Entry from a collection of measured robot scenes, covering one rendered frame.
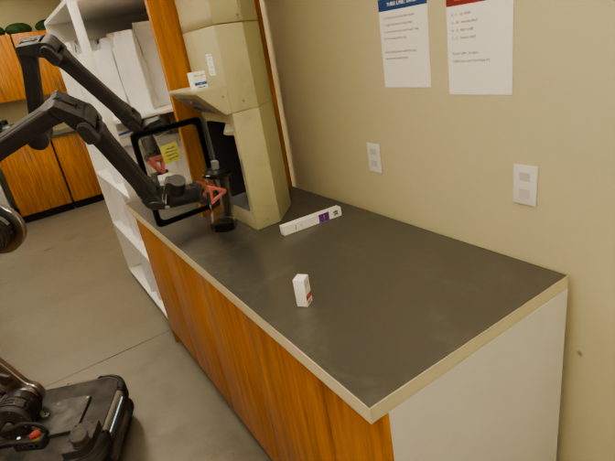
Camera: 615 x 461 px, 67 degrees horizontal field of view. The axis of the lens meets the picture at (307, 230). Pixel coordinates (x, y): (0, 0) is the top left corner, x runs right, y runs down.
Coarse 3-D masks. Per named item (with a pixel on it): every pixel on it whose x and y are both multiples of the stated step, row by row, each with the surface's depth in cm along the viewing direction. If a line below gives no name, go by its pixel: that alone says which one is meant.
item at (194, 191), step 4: (192, 184) 175; (188, 188) 171; (192, 188) 171; (196, 188) 172; (200, 188) 169; (188, 192) 170; (192, 192) 170; (196, 192) 171; (200, 192) 170; (184, 196) 168; (188, 196) 169; (192, 196) 170; (196, 196) 171; (200, 196) 171; (188, 200) 170; (192, 200) 171; (196, 200) 172; (200, 200) 172; (204, 200) 171
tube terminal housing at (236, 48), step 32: (192, 32) 176; (224, 32) 162; (256, 32) 180; (192, 64) 187; (224, 64) 165; (256, 64) 177; (256, 96) 175; (256, 128) 178; (256, 160) 181; (256, 192) 185; (288, 192) 209; (256, 224) 188
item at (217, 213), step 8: (208, 176) 172; (216, 176) 171; (208, 184) 174; (216, 184) 173; (224, 184) 175; (216, 192) 174; (224, 200) 176; (216, 208) 177; (224, 208) 177; (232, 208) 181; (216, 216) 178; (224, 216) 178; (232, 216) 181; (216, 224) 179; (224, 224) 179
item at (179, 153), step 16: (176, 128) 191; (192, 128) 195; (144, 144) 184; (160, 144) 188; (176, 144) 192; (192, 144) 197; (144, 160) 185; (160, 160) 190; (176, 160) 194; (192, 160) 198; (160, 176) 191; (192, 176) 200; (176, 208) 198; (192, 208) 203
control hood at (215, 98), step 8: (184, 88) 189; (208, 88) 169; (216, 88) 166; (224, 88) 167; (176, 96) 185; (184, 96) 177; (192, 96) 169; (200, 96) 163; (208, 96) 165; (216, 96) 166; (224, 96) 168; (208, 104) 169; (216, 104) 167; (224, 104) 169; (216, 112) 174; (224, 112) 170
